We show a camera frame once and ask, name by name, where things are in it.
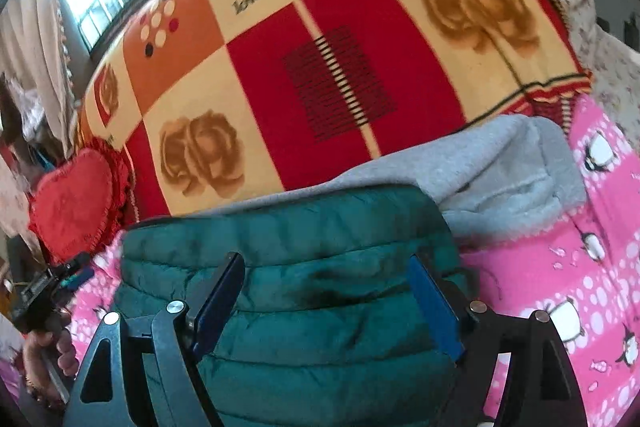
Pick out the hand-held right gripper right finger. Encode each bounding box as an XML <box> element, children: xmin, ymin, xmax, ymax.
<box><xmin>406</xmin><ymin>253</ymin><xmax>589</xmax><ymax>427</ymax></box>

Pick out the green puffer jacket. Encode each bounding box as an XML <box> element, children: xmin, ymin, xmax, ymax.
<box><xmin>107</xmin><ymin>185</ymin><xmax>482</xmax><ymax>427</ymax></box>

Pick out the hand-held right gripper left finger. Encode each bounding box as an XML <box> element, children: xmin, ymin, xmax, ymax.
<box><xmin>62</xmin><ymin>252</ymin><xmax>246</xmax><ymax>427</ymax></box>

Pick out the grey hoodie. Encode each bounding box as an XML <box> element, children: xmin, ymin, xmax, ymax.
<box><xmin>280</xmin><ymin>114</ymin><xmax>589</xmax><ymax>254</ymax></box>

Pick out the clothes pile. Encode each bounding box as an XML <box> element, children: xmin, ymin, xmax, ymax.
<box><xmin>0</xmin><ymin>72</ymin><xmax>67</xmax><ymax>190</ymax></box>

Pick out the person's left forearm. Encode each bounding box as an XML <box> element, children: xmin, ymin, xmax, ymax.
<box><xmin>17</xmin><ymin>376</ymin><xmax>68</xmax><ymax>413</ymax></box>

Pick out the red heart-shaped frilled pillow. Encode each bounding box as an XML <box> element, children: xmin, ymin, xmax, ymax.
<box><xmin>27</xmin><ymin>136</ymin><xmax>137</xmax><ymax>266</ymax></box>

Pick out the pink penguin print blanket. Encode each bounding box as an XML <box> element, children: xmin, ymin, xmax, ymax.
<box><xmin>65</xmin><ymin>94</ymin><xmax>640</xmax><ymax>427</ymax></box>

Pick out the person's left hand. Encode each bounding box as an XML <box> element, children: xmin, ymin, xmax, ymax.
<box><xmin>22</xmin><ymin>310</ymin><xmax>79</xmax><ymax>389</ymax></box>

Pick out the white floral bedsheet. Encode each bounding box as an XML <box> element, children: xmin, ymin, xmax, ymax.
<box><xmin>500</xmin><ymin>0</ymin><xmax>640</xmax><ymax>188</ymax></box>

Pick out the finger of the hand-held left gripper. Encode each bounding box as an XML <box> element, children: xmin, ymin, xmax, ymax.
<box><xmin>54</xmin><ymin>251</ymin><xmax>92</xmax><ymax>280</ymax></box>
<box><xmin>62</xmin><ymin>268</ymin><xmax>96</xmax><ymax>294</ymax></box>

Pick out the checked rose print blanket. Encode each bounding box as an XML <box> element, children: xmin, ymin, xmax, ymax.
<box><xmin>75</xmin><ymin>0</ymin><xmax>596</xmax><ymax>221</ymax></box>

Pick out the pale curtain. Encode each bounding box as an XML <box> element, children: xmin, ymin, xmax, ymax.
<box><xmin>0</xmin><ymin>0</ymin><xmax>77</xmax><ymax>158</ymax></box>

